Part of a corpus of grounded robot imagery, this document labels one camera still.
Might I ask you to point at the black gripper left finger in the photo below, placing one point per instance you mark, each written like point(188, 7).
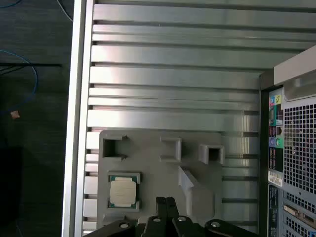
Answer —
point(156, 219)

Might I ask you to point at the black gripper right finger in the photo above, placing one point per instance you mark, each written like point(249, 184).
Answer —
point(182, 219)

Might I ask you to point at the silver topped CPU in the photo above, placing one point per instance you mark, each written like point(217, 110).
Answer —
point(123, 192)

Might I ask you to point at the grey plastic parts rack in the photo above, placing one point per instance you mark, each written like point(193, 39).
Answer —
point(148, 172)

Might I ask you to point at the yellow white barcode label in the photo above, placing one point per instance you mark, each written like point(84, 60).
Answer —
point(275, 179)

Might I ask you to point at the coloured rear port panel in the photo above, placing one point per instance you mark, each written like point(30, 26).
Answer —
point(275, 133)

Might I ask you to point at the dark open PC case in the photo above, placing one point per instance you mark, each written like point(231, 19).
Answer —
point(300, 148)

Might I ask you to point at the brown tape scrap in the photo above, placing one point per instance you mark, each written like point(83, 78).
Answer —
point(15, 114)

